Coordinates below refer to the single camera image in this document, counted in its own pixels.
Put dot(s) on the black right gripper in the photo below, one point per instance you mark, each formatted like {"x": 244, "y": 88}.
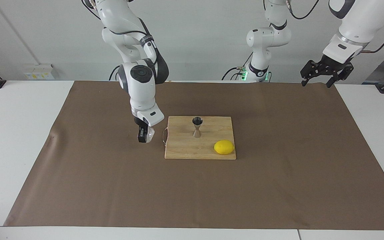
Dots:
{"x": 138, "y": 122}

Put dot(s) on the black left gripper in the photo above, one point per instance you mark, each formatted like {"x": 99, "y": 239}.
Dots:
{"x": 331, "y": 63}

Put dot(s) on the small clear glass cup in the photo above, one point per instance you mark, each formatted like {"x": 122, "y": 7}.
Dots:
{"x": 151, "y": 133}

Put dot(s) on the steel double jigger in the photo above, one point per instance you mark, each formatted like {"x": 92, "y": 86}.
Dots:
{"x": 197, "y": 133}

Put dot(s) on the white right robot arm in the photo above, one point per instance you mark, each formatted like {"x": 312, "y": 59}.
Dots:
{"x": 142, "y": 93}

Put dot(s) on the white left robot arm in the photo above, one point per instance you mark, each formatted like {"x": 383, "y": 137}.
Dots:
{"x": 362, "y": 20}

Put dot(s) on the wooden cutting board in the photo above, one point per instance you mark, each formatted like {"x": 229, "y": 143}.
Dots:
{"x": 185, "y": 146}

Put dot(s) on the brown paper table mat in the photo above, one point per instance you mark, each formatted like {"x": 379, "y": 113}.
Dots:
{"x": 112, "y": 183}

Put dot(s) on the yellow lemon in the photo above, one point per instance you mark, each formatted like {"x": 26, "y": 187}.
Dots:
{"x": 224, "y": 147}

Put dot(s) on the white wall socket box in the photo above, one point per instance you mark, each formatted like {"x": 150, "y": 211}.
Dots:
{"x": 38, "y": 71}

